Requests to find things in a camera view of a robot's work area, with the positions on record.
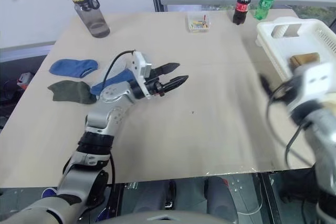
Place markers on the beige table cover sheet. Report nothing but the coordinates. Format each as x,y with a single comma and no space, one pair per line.
197,134

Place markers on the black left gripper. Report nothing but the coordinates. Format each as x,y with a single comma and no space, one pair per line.
153,86

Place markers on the dark green sock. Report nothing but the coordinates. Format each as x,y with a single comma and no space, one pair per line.
73,91

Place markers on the plain blue sock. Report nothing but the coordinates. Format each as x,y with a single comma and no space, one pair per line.
71,68

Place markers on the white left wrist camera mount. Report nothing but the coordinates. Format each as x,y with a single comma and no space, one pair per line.
139,64

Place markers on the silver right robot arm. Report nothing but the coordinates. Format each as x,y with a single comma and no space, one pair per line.
323,134

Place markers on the white plastic basket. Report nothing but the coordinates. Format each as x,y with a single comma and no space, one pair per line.
267,40

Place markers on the small clear plastic container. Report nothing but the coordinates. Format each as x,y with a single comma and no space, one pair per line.
198,23

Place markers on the blue and white sock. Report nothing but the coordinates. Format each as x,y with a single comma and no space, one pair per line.
118,78

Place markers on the grey sports water bottle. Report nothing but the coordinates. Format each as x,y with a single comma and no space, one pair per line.
92,16

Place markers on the green soda bottle yellow cap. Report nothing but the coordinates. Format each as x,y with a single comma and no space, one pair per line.
263,5

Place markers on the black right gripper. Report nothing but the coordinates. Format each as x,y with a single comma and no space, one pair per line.
286,93

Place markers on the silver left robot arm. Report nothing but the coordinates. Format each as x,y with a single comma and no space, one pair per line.
97,119

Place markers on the red and grey device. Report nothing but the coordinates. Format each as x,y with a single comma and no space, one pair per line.
25,78

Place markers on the blue shoe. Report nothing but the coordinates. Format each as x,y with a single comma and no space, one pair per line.
50,192
102,214

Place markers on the mustard yellow sock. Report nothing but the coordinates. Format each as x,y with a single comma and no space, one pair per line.
305,60

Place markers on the cola bottle red cap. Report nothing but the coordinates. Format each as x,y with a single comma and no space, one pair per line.
241,7

